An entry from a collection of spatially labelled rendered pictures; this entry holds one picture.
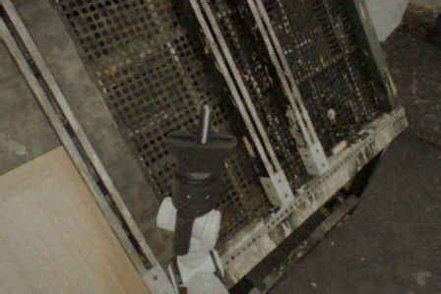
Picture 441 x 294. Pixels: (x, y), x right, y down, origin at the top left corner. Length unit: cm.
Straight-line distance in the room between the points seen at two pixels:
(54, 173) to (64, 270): 27
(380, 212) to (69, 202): 207
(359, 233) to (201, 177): 194
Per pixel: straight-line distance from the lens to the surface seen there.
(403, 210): 269
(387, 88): 186
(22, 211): 105
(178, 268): 92
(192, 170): 61
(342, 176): 157
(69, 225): 107
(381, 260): 243
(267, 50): 132
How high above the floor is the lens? 201
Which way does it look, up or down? 45 degrees down
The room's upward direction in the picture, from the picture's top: straight up
